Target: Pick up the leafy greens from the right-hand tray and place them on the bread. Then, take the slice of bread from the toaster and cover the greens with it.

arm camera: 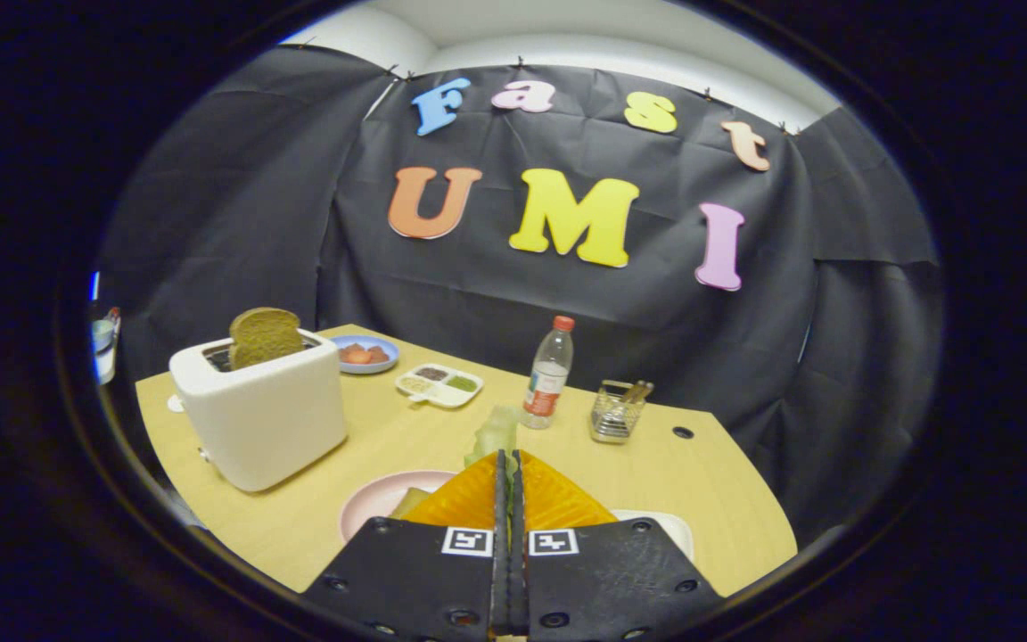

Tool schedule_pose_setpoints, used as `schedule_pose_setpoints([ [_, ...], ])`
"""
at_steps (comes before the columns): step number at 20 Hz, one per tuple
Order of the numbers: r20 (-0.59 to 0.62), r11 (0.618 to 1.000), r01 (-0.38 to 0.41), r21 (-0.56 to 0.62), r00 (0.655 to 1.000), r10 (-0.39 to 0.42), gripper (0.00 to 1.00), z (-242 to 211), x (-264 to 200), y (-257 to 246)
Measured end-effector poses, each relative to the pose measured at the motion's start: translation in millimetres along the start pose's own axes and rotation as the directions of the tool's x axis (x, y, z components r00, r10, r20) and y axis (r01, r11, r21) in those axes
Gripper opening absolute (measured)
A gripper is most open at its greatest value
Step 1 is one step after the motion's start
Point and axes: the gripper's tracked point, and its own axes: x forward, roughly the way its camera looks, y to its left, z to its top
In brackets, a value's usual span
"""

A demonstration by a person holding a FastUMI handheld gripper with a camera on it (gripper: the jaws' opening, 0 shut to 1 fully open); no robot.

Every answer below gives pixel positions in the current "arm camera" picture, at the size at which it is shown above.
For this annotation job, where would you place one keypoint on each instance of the blue plate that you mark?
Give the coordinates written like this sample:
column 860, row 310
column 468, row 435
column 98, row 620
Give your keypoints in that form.
column 387, row 364

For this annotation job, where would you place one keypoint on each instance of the clear bottle with red cap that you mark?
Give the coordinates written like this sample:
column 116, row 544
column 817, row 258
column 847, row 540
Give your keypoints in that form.
column 549, row 374

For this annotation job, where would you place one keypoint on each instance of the white toaster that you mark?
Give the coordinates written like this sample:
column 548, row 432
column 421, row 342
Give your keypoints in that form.
column 264, row 428

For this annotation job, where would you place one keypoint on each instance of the green lettuce leaf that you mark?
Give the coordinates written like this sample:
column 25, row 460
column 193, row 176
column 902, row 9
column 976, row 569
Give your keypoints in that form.
column 496, row 432

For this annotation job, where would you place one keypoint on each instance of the brown toast slice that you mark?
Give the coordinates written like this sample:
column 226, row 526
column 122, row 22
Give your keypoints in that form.
column 264, row 337

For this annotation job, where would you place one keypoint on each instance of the brown meat slices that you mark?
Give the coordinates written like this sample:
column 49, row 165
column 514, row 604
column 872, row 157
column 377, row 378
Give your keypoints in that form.
column 378, row 355

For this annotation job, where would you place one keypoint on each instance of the pink plate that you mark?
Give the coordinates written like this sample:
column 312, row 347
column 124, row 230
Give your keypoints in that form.
column 371, row 504

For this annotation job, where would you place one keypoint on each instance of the white divided condiment tray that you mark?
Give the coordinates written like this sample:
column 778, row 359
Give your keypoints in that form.
column 438, row 394

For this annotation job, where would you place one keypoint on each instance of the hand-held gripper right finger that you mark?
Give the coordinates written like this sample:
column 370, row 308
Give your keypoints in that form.
column 612, row 580

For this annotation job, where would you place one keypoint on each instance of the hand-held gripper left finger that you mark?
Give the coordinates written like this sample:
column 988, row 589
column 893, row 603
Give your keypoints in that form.
column 406, row 580

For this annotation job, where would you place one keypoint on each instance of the white square plate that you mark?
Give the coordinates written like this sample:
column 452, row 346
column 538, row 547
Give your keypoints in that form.
column 679, row 535

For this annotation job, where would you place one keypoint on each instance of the white and red object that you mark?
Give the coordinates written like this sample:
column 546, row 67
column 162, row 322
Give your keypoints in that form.
column 105, row 343

